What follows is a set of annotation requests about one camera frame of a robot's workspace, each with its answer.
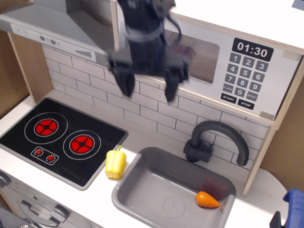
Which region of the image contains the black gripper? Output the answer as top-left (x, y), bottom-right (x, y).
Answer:
top-left (107, 38), bottom-right (189, 102)

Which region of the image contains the white toy microwave door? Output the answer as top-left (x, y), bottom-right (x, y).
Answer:
top-left (117, 14), bottom-right (303, 121)

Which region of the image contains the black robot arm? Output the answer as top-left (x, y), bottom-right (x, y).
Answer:
top-left (107, 0), bottom-right (189, 102)

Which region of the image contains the purple toy eggplant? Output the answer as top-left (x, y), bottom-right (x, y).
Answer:
top-left (167, 41), bottom-right (196, 60)

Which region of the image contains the grey range hood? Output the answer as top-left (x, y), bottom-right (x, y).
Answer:
top-left (0, 0), bottom-right (114, 67)

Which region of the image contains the dark grey toy faucet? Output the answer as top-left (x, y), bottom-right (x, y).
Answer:
top-left (183, 121), bottom-right (249, 166)

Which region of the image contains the yellow toy bell pepper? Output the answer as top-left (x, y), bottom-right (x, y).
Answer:
top-left (105, 145), bottom-right (126, 179)

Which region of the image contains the black toy stovetop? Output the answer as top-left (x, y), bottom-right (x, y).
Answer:
top-left (0, 98), bottom-right (128, 190)

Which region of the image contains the grey toy sink basin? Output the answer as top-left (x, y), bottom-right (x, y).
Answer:
top-left (112, 147), bottom-right (236, 228)

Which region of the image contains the orange toy carrot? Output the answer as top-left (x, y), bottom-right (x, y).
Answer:
top-left (195, 191), bottom-right (220, 208)

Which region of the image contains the grey toy oven front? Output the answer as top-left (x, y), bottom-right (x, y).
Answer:
top-left (0, 169), bottom-right (99, 228)

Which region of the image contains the blue plastic object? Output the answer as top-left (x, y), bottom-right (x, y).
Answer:
top-left (283, 189), bottom-right (304, 228)

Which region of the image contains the black clamp piece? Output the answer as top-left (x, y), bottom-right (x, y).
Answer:
top-left (269, 211), bottom-right (282, 228)

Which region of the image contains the wooden toy kitchen frame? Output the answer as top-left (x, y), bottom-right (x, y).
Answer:
top-left (0, 0), bottom-right (304, 189)

